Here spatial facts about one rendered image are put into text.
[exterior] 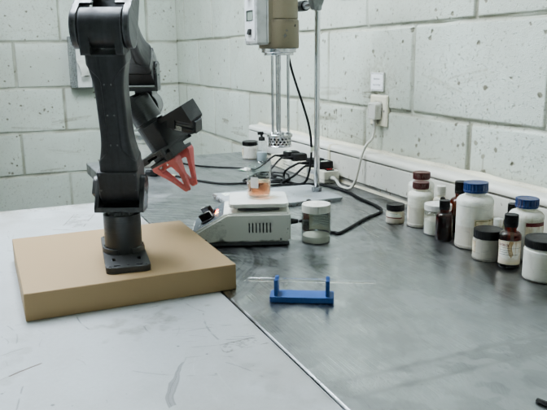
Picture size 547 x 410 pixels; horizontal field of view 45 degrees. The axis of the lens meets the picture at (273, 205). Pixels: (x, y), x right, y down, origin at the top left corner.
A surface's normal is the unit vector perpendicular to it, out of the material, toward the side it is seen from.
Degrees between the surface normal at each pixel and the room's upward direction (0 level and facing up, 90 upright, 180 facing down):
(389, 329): 0
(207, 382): 0
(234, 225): 90
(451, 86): 90
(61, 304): 90
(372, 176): 90
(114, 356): 0
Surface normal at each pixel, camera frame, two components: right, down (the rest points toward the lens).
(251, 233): 0.05, 0.22
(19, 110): 0.40, 0.20
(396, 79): -0.92, 0.10
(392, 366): -0.01, -0.97
